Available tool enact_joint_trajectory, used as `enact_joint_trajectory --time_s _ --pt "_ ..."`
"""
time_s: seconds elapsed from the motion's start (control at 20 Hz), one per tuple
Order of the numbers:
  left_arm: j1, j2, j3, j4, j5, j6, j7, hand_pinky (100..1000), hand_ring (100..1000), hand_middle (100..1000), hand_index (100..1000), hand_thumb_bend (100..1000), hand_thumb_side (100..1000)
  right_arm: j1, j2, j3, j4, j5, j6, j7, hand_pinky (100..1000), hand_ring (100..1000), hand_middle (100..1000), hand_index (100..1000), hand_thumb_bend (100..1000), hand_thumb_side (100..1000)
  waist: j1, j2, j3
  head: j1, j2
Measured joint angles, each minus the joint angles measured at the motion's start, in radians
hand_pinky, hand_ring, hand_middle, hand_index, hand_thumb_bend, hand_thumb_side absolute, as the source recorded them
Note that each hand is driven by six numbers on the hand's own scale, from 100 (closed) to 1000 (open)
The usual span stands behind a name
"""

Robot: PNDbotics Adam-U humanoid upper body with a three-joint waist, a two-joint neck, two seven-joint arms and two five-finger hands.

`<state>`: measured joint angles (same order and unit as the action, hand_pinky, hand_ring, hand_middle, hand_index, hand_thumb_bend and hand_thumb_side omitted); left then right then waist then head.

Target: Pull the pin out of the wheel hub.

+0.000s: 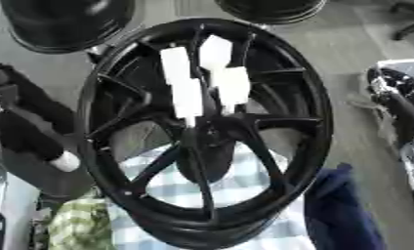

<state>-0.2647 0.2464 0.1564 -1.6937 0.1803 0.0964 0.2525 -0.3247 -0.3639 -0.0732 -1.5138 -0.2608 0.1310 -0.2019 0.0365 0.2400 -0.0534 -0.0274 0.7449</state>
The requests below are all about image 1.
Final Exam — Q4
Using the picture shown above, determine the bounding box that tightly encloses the black office chair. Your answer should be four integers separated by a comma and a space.
388, 0, 414, 42

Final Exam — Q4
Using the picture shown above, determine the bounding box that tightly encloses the black spoked wheel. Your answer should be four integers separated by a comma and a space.
75, 18, 336, 250

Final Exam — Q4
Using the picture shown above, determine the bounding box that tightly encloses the dark blue fabric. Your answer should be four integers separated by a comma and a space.
303, 162, 391, 250

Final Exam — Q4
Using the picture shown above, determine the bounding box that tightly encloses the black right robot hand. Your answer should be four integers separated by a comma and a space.
364, 65, 414, 146

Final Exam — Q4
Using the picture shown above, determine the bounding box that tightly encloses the white hub pin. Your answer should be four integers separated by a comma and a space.
159, 46, 193, 87
169, 77, 206, 128
196, 33, 234, 71

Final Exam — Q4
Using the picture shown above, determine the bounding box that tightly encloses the large black round wheel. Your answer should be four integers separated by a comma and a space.
0, 0, 138, 55

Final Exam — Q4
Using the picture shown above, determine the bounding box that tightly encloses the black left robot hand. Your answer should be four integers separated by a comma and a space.
0, 62, 83, 174

